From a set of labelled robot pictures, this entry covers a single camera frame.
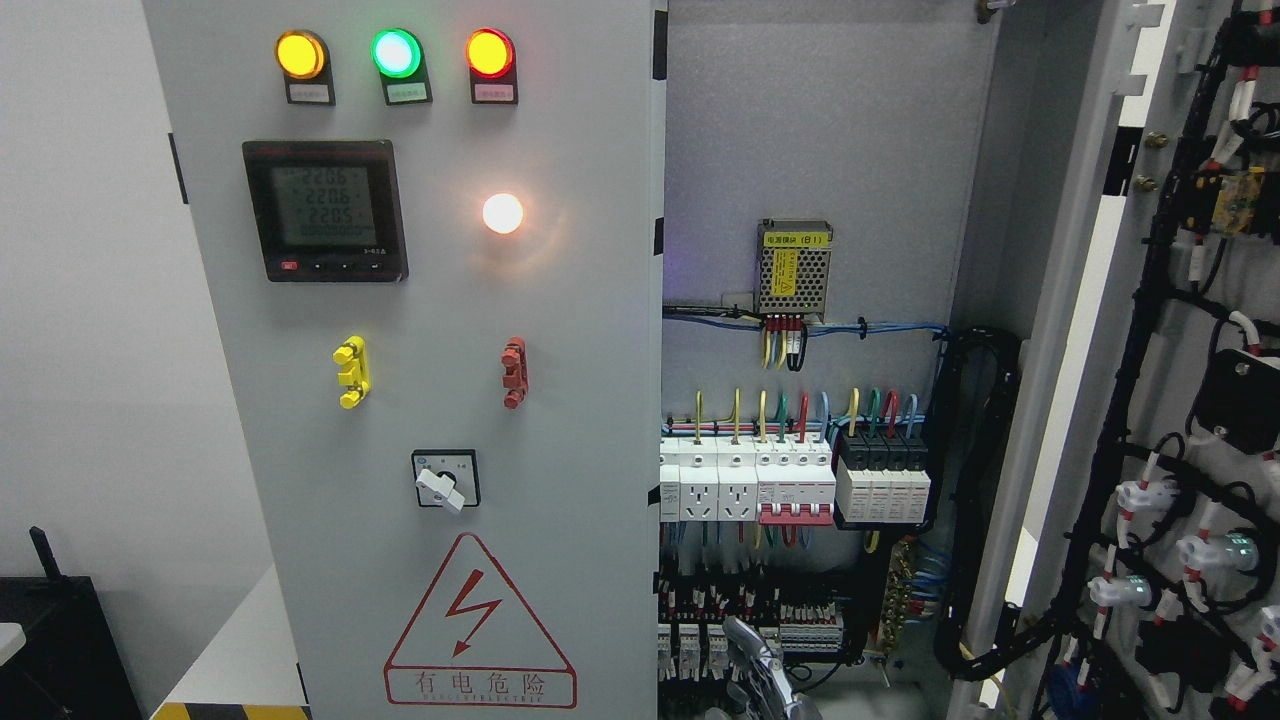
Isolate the red electrical hazard sticker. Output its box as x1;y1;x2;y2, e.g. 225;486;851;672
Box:
383;532;577;708

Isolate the lower relay terminal row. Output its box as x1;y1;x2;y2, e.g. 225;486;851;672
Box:
652;566;855;683

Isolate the white rotary selector switch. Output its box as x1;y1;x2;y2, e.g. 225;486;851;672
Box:
411;448;483;515

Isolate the grey cabinet door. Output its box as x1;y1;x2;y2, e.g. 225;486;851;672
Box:
934;1;1277;719
143;1;666;719

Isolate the red indicator lamp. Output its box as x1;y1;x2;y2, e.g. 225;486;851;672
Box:
465;27;515;79

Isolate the black right cable conduit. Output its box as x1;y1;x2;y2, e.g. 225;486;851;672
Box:
925;327;1061;683

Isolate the yellow indicator lamp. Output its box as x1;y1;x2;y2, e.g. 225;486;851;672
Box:
275;29;328;81

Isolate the white socket breaker row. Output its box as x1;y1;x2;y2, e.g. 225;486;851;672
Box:
658;436;836;527

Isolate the brass right ground bar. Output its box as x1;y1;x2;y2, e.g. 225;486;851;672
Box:
878;536;916;657

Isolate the black white surge protector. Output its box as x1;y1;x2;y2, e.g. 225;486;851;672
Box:
835;430;936;534

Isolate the green indicator lamp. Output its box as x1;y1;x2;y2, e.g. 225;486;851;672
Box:
370;27;422;79

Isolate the black box at left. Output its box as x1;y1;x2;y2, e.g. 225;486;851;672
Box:
1;527;142;719

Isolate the perforated metal power supply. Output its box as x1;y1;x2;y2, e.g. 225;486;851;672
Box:
756;218;833;316

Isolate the white glowing pilot light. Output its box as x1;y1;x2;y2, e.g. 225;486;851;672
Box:
481;192;526;234

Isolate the black digital power meter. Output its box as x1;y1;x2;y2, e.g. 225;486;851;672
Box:
242;138;410;283

